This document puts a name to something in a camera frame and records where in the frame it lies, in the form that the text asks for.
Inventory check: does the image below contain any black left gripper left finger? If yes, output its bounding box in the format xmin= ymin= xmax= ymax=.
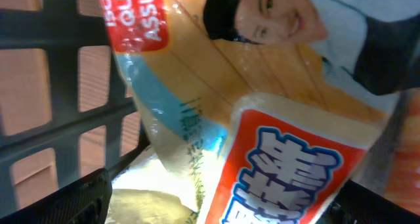
xmin=1 ymin=168 xmax=112 ymax=224

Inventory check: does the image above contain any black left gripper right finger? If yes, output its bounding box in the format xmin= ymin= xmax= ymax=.
xmin=316 ymin=181 xmax=419 ymax=224

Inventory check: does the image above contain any yellow snack bag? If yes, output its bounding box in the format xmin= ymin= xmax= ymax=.
xmin=99 ymin=0 xmax=419 ymax=223

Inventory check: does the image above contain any dark grey plastic basket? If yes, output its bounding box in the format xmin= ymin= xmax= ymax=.
xmin=1 ymin=0 xmax=150 ymax=217

